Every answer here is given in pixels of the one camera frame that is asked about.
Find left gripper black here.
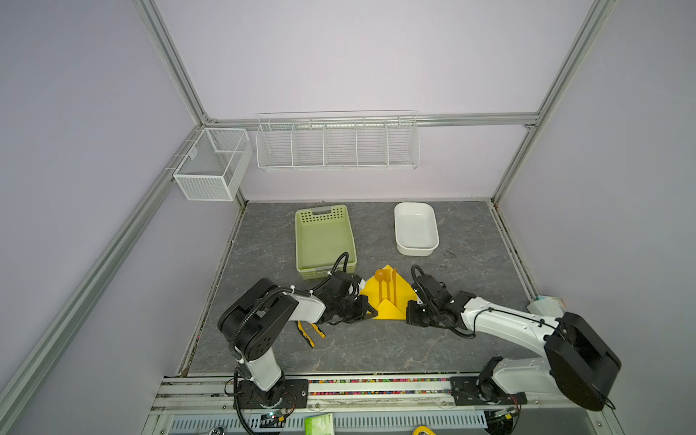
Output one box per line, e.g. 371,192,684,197
334,294,378,324

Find green perforated plastic basket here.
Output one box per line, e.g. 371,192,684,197
295,205,357,281

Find orange wooden spoon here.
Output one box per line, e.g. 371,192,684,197
374,268,391,303

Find orange wooden fork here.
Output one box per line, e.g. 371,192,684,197
390,269,398,306

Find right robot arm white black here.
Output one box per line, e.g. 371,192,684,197
406,266,622,411

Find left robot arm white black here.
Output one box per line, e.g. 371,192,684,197
217,252,378,409

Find yellow black pliers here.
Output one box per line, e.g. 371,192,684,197
295,321,326,348

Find white oval plastic tub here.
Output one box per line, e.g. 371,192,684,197
393,202,440,257

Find yellow tape measure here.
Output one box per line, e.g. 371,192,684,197
413,426,435,435

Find green white small box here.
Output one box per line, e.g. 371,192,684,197
304,413,335,435

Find small white mesh basket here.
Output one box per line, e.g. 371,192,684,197
174,128,253,202

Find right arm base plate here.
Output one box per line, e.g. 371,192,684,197
449,375,527,406

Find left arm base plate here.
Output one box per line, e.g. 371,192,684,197
233,378,309,410

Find long white wire shelf basket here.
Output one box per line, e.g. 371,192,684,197
256,111,421,170

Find aluminium frame rail base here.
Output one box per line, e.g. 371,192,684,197
142,373,624,434

